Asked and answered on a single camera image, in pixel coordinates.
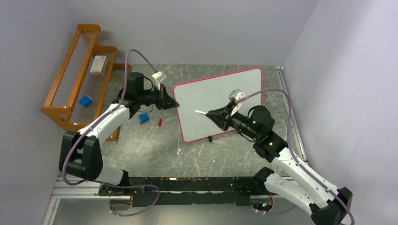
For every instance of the blue eraser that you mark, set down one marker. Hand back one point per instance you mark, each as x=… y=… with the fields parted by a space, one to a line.
x=85 y=101
x=143 y=118

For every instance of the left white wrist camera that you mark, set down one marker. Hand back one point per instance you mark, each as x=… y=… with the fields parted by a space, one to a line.
x=158 y=77

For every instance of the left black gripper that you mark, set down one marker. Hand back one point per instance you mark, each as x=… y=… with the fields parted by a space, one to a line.
x=164 y=101

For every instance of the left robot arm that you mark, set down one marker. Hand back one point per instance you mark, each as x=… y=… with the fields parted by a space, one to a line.
x=81 y=157

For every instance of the orange wooden shelf rack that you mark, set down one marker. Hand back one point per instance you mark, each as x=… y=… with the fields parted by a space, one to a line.
x=74 y=80

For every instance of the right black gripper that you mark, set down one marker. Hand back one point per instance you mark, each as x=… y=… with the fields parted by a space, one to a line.
x=221 y=116

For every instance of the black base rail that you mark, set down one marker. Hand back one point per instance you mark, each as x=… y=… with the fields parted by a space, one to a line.
x=240 y=191

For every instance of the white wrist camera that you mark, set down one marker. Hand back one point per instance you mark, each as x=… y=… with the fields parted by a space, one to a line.
x=234 y=97
x=158 y=77

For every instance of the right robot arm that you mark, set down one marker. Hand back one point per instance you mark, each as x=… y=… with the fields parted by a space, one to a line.
x=324 y=202

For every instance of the blue eraser on shelf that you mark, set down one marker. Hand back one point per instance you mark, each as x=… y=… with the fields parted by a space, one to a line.
x=85 y=101

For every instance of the white red cardboard box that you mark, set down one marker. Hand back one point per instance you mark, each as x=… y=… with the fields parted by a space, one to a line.
x=99 y=65

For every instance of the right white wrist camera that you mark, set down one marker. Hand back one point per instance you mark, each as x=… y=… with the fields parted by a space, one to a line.
x=234 y=97

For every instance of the red framed whiteboard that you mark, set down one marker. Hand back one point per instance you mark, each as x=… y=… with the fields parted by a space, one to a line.
x=208 y=94

